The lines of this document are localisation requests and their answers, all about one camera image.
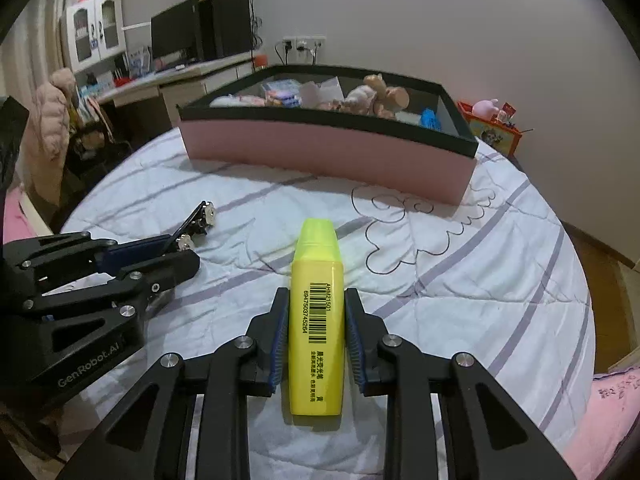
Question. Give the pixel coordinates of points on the white striped quilted cloth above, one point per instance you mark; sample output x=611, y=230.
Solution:
x=475, y=285

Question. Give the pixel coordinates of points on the white glass-door cabinet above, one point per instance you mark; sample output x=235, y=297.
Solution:
x=92, y=32

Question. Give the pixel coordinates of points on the pink box with black rim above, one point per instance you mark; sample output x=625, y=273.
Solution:
x=325, y=145

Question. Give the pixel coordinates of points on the white desk with drawers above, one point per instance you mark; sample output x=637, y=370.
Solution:
x=190, y=85

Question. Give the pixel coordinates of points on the blue comb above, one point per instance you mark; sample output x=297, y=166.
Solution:
x=430, y=119

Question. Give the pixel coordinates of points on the yellow highlighter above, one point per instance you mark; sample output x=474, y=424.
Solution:
x=317, y=310

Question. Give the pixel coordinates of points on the pink plush toy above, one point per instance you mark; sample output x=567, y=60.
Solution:
x=484, y=107

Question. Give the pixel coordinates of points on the white wall socket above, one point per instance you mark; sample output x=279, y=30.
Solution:
x=303, y=42

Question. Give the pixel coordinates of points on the pink down jacket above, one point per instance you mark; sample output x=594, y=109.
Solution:
x=52, y=125

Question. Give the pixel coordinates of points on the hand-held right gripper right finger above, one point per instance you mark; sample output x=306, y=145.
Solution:
x=352, y=345

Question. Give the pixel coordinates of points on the black computer monitor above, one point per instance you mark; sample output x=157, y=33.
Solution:
x=175, y=32

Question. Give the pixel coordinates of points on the orange toy crate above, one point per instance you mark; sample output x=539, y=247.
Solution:
x=492, y=135

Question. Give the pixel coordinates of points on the black desk chair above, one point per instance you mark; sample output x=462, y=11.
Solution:
x=100, y=149

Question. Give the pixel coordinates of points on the white animal figure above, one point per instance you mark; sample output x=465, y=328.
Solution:
x=230, y=101

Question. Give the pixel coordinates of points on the black computer tower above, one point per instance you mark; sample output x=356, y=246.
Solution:
x=225, y=25

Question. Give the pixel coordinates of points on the pink quilt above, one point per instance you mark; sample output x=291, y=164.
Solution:
x=610, y=410

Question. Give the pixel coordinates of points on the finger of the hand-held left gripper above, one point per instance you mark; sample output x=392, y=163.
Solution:
x=170, y=265
x=135, y=252

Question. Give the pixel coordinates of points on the pig-eared doll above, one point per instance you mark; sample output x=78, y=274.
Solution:
x=375, y=95

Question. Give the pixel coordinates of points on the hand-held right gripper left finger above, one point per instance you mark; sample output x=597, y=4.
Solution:
x=280, y=340

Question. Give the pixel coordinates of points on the beige curtain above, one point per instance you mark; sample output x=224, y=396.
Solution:
x=45, y=45

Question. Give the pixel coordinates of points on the blue printed box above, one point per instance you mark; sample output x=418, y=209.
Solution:
x=137, y=57

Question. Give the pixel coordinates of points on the clear plastic box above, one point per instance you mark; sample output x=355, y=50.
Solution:
x=282, y=88

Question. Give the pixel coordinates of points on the black keyboard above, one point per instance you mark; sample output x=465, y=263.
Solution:
x=172, y=67

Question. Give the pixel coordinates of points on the orange cup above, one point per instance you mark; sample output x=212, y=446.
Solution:
x=258, y=61

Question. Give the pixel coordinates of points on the red card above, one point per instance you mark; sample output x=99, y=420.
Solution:
x=507, y=111

